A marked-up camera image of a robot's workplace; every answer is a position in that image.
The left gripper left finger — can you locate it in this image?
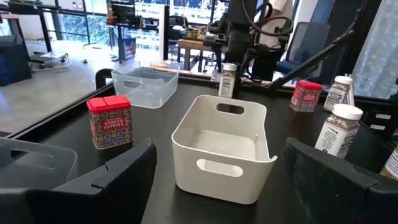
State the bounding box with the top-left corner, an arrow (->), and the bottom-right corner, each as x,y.
0,138 -> 157,224

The white-capped seasoning jar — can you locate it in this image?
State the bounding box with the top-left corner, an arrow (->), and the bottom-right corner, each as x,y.
323,75 -> 354,113
218,62 -> 238,99
314,103 -> 364,159

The blue crate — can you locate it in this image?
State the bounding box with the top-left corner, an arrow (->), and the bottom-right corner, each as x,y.
119,37 -> 137,62

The blue office chair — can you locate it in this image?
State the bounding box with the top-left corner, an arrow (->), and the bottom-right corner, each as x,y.
275,21 -> 331,77

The wooden table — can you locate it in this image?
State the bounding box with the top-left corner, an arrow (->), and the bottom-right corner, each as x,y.
177,37 -> 224,72

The black table clamp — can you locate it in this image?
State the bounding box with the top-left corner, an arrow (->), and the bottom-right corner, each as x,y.
95,68 -> 114,91

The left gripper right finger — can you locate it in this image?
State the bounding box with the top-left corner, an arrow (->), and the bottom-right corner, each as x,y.
282,136 -> 398,224

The red-lidded smoked paprika tin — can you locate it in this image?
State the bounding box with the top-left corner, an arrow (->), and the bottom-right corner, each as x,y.
86,95 -> 134,151
289,80 -> 324,113

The white plastic bin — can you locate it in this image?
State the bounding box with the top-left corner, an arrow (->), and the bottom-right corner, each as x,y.
170,95 -> 278,205

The translucent plastic curtain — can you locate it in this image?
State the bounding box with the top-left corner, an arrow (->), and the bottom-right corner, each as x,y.
351,0 -> 398,100

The person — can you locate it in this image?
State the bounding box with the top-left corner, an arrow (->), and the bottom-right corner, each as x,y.
251,0 -> 295,82

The black desk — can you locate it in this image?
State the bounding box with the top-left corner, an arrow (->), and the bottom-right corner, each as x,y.
0,0 -> 63,54

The black labelled drawer unit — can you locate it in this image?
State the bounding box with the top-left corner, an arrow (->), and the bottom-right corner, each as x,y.
362,108 -> 398,141

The clear plastic bin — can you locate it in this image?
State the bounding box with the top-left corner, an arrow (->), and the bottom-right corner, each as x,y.
111,61 -> 180,110

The black diagonal frame strut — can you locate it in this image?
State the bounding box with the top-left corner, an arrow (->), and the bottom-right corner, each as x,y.
266,29 -> 358,91

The black cabinet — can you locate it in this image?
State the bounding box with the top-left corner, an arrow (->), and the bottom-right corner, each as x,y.
0,34 -> 32,87

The dark grey translucent bin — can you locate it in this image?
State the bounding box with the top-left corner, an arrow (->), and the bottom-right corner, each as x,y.
0,136 -> 78,191

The white upright panel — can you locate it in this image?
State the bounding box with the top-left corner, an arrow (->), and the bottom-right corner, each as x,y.
158,4 -> 170,62

